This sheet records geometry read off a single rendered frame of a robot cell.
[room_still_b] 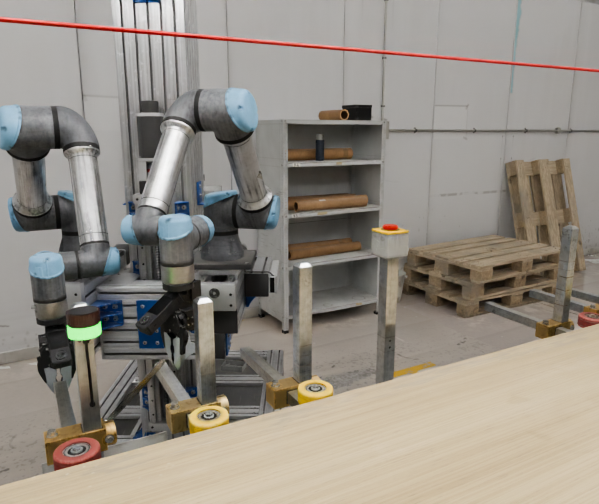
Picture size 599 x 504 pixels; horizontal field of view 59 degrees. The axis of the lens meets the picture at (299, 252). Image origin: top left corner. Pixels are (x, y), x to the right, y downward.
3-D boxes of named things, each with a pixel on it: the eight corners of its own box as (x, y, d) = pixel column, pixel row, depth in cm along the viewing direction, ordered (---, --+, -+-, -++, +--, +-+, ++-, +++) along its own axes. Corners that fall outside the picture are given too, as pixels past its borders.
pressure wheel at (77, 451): (56, 496, 100) (50, 441, 98) (101, 483, 104) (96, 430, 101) (60, 523, 93) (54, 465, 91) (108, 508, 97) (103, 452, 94)
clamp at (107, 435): (45, 453, 109) (43, 431, 108) (113, 436, 116) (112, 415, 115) (47, 468, 105) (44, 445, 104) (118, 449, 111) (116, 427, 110)
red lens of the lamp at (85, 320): (65, 319, 102) (64, 308, 102) (98, 314, 105) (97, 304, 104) (68, 329, 97) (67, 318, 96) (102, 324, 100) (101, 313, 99)
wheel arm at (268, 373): (239, 360, 156) (239, 346, 155) (250, 357, 158) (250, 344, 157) (313, 431, 119) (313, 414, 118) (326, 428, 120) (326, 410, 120)
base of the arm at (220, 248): (204, 251, 194) (203, 225, 192) (246, 251, 194) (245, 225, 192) (196, 261, 180) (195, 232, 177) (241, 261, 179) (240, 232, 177)
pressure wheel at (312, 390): (293, 438, 119) (293, 391, 116) (302, 420, 126) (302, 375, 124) (329, 443, 117) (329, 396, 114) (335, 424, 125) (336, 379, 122)
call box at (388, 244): (370, 256, 141) (371, 228, 139) (391, 254, 144) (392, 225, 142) (386, 262, 135) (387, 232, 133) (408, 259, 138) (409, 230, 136)
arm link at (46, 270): (61, 249, 133) (64, 257, 126) (65, 291, 136) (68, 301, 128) (26, 253, 129) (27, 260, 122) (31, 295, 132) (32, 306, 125)
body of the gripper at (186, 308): (207, 329, 126) (205, 280, 124) (177, 339, 120) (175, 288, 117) (188, 321, 131) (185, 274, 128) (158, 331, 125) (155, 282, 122)
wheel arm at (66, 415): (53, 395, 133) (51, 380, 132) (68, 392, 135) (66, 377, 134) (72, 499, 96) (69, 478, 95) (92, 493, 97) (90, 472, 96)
